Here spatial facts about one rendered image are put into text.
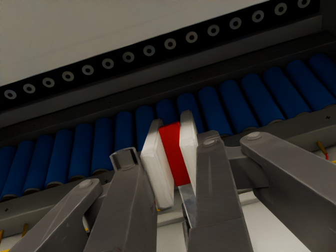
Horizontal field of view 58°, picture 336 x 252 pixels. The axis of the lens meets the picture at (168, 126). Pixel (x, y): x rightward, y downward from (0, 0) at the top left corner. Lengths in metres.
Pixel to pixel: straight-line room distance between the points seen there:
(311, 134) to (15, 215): 0.22
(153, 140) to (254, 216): 0.10
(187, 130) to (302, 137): 0.10
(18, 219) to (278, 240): 0.19
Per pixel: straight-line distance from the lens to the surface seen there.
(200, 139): 0.16
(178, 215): 0.22
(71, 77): 0.31
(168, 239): 0.22
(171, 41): 0.29
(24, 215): 0.26
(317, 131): 0.23
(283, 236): 0.21
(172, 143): 0.17
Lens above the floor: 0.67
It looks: 26 degrees down
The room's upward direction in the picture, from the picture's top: 19 degrees counter-clockwise
